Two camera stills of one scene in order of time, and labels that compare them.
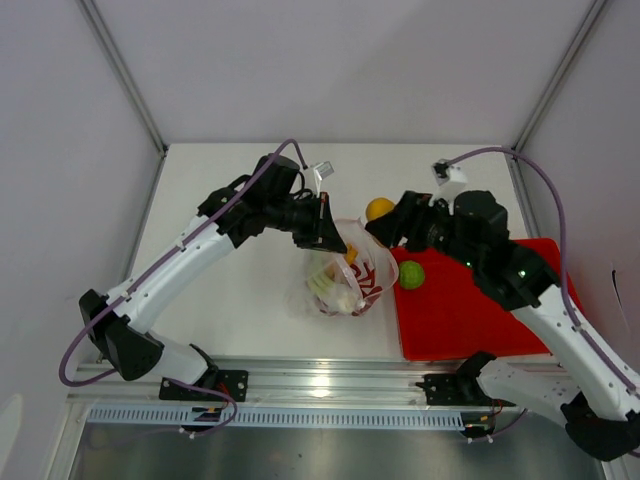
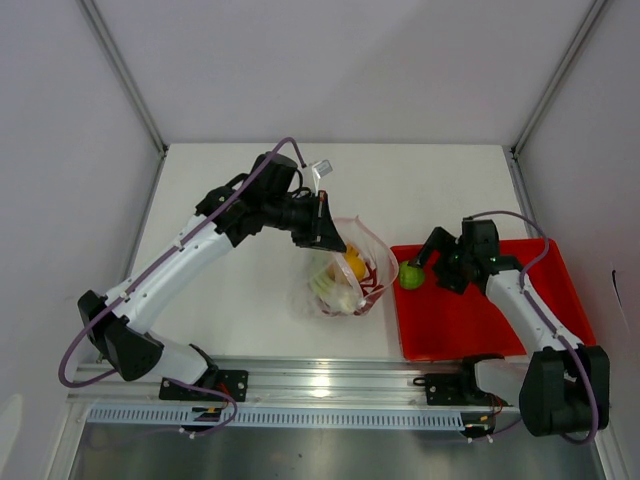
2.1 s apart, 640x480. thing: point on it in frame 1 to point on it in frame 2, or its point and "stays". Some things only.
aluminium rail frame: (312, 381) stays
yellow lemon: (377, 207) to (355, 262)
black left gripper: (320, 233) stays
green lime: (411, 275) stays
